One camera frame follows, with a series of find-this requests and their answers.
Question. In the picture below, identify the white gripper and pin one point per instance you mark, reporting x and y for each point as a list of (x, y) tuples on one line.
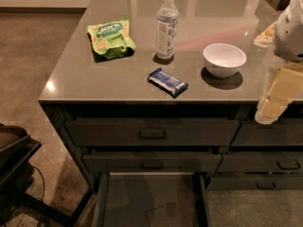
[(290, 37)]

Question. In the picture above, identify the bottom right drawer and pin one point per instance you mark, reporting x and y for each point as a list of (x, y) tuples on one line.
[(255, 182)]

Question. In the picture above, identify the top right drawer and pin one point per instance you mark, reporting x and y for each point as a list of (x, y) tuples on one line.
[(285, 132)]

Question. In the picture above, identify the green snack bag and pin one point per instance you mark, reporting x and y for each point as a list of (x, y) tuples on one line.
[(112, 40)]

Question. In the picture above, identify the white bowl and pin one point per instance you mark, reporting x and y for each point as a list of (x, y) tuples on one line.
[(223, 60)]

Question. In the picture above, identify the clear plastic water bottle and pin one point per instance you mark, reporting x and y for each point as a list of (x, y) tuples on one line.
[(166, 26)]

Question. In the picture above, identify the open bottom left drawer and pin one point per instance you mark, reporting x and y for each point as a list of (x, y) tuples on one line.
[(151, 200)]

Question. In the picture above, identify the blue rxbar blueberry bar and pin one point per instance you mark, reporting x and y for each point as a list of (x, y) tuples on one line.
[(167, 82)]

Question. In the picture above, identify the middle right drawer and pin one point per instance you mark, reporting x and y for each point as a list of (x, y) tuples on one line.
[(242, 162)]

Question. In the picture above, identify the middle left drawer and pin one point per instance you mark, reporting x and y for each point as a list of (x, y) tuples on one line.
[(152, 161)]

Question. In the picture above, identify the top left drawer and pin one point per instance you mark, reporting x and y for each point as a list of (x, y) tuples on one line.
[(133, 132)]

